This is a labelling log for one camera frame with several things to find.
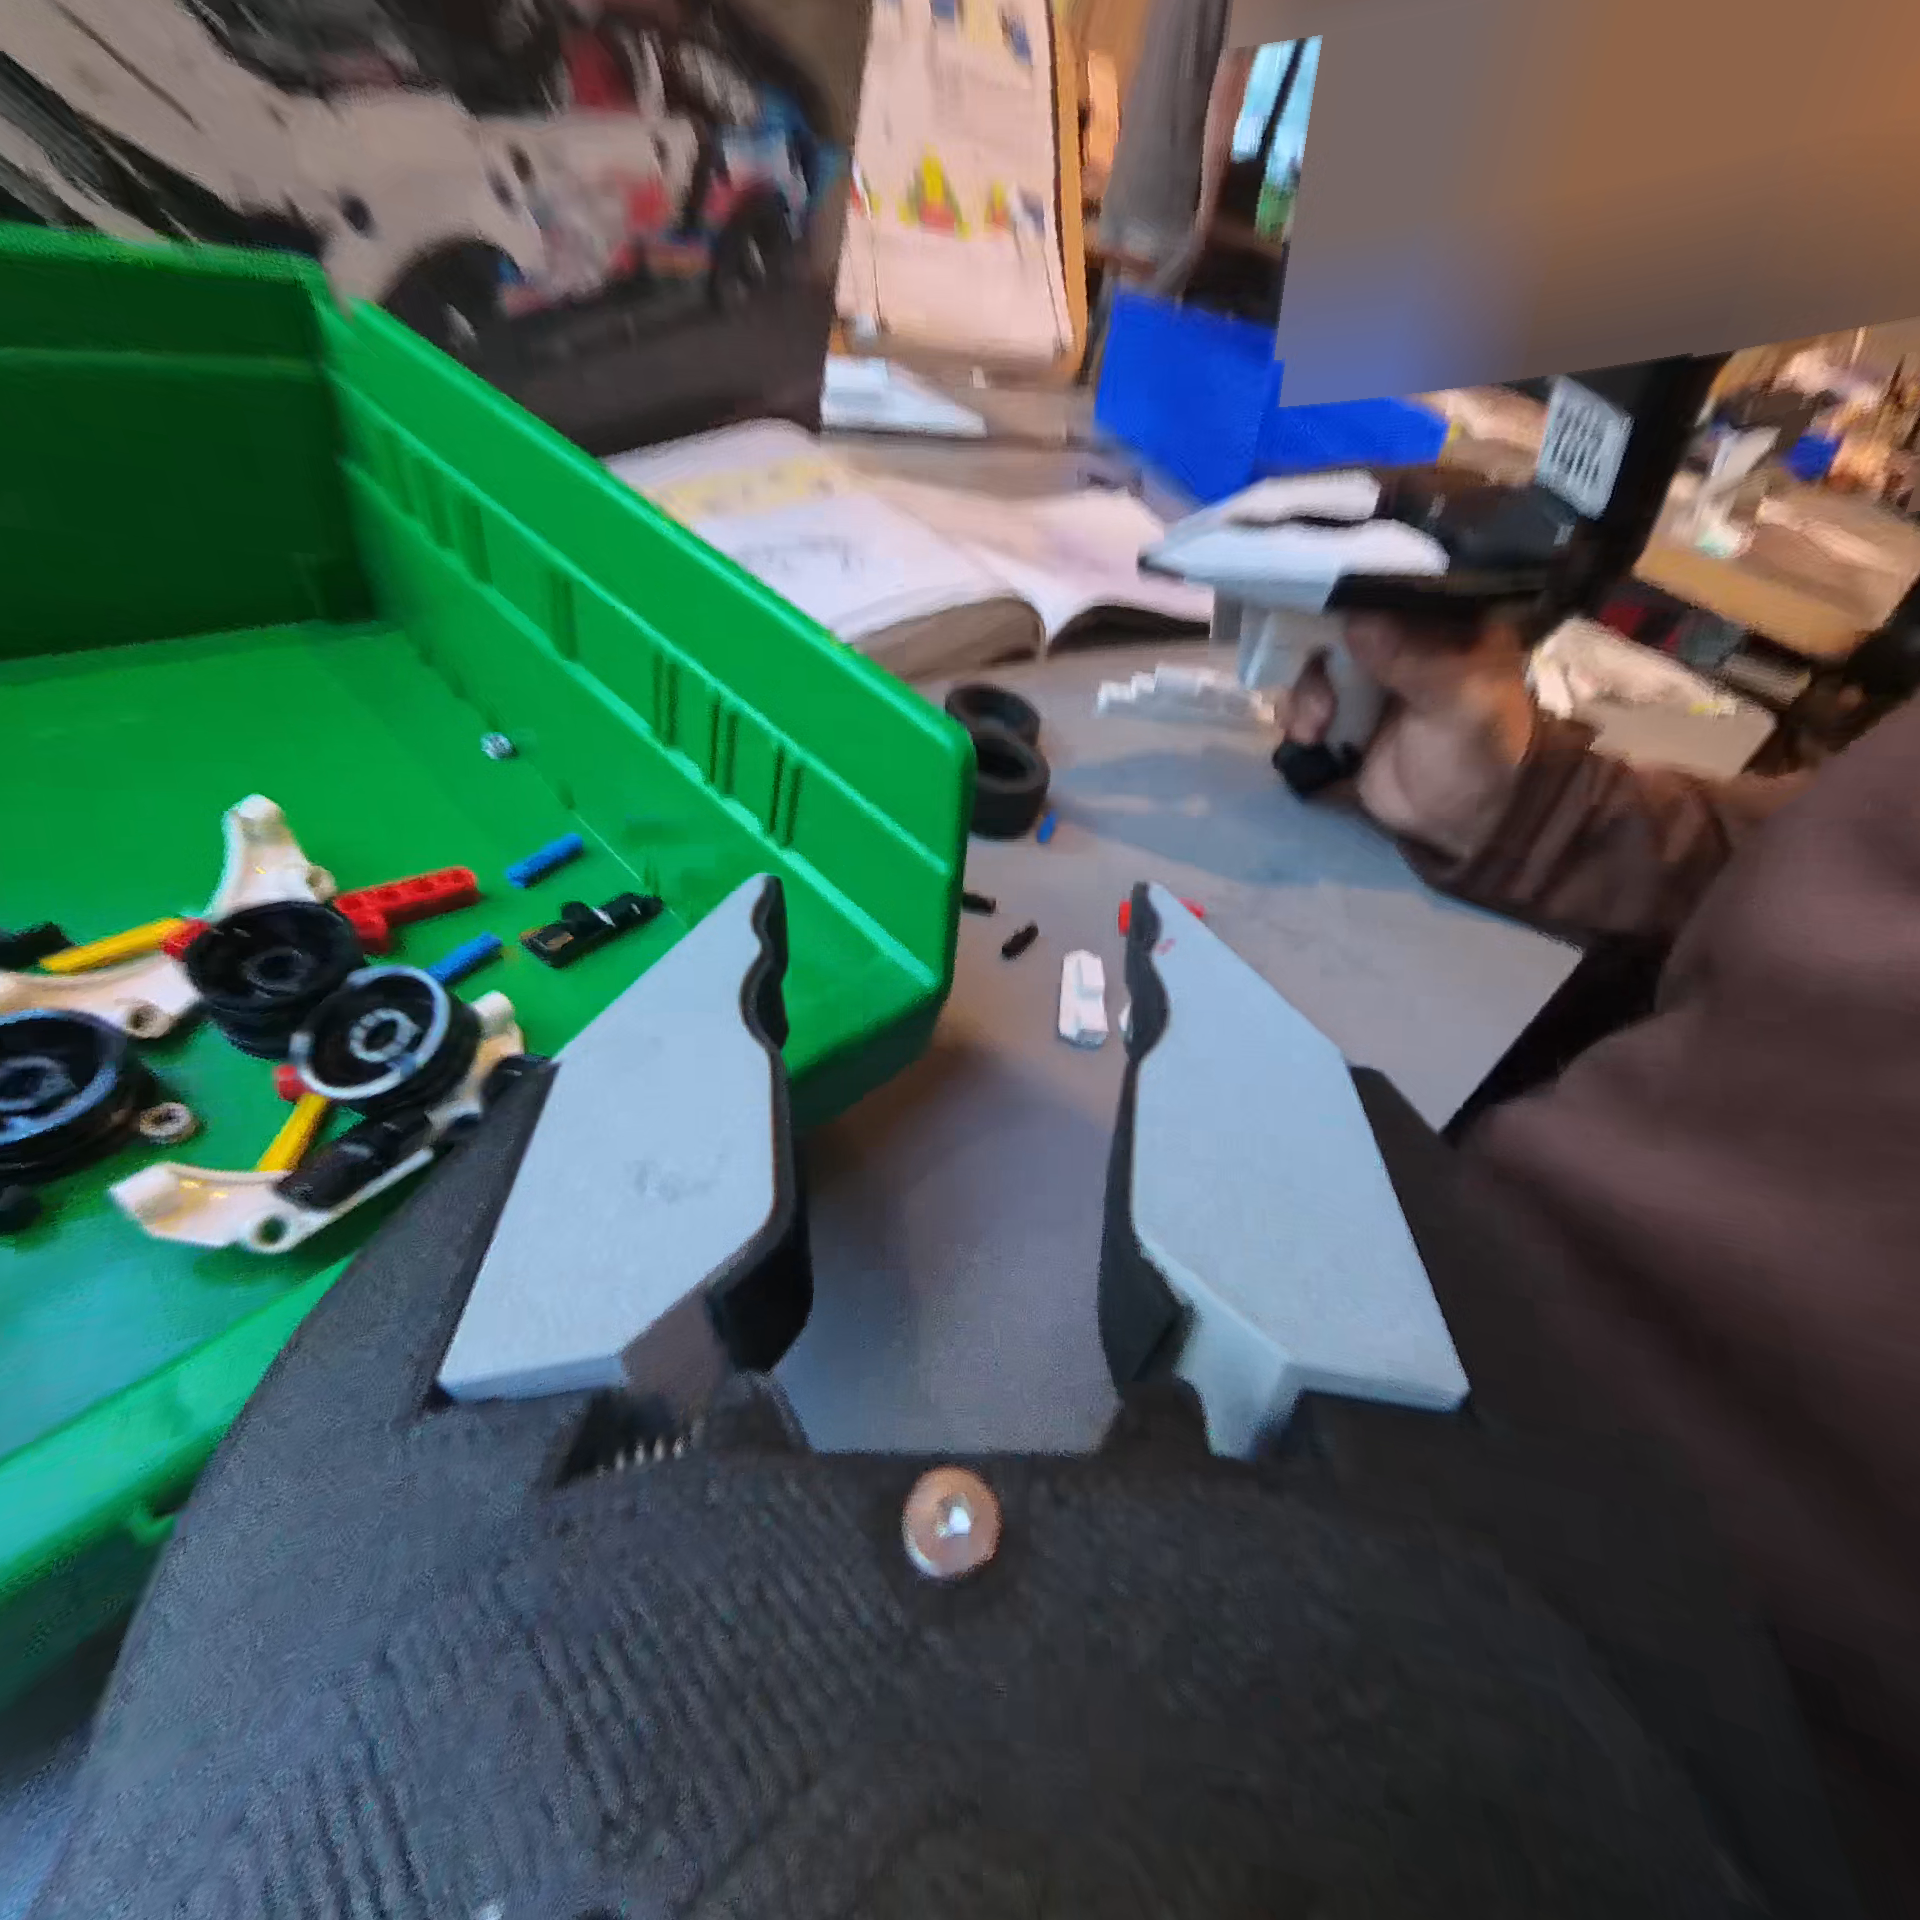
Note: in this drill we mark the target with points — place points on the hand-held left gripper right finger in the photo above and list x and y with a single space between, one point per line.
1275 1201

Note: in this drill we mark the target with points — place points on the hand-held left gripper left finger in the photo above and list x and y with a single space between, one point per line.
630 1187

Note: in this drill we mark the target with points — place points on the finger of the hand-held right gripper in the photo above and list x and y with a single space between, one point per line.
1305 498
1290 563

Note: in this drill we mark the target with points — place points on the white stepped brick assembly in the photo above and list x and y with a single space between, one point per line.
1170 693

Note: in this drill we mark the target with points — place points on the green plastic bin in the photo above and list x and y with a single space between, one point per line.
225 720

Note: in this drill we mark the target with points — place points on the person's right hand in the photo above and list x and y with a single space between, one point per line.
1441 720

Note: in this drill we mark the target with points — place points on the blue plastic bin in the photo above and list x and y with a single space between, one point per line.
1185 389

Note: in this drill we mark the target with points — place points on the white curved toy arch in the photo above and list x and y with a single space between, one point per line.
499 1034
268 855
211 1208
98 996

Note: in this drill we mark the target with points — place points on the black toy connector piece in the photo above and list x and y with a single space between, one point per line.
588 926

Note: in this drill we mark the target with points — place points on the black toy beam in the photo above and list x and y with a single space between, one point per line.
359 1158

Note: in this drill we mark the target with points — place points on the white toy brick piece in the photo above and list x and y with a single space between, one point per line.
1081 996

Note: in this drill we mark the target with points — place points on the long blue toy pin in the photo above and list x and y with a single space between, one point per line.
543 861
465 955

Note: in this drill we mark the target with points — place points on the black toy wheel rim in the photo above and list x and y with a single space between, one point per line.
53 1086
270 968
383 1042

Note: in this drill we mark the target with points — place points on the black rubber toy tire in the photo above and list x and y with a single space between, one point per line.
1027 717
1014 811

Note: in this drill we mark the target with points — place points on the yellow toy axle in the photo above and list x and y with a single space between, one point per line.
112 944
294 1132

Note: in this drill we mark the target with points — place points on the red angled toy beam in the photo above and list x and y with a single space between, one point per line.
413 896

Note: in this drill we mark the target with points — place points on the brown cardboard sheet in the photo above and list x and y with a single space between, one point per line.
1068 179

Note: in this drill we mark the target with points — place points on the printed brick instruction sheet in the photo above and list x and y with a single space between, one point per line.
959 270

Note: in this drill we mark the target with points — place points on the white flat stand base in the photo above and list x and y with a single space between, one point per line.
885 397

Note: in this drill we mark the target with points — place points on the open instruction book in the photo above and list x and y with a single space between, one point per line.
839 538

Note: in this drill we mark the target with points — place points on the person's torso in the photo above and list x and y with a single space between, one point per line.
1725 1275

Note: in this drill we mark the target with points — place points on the black toy car box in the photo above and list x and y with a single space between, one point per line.
630 345

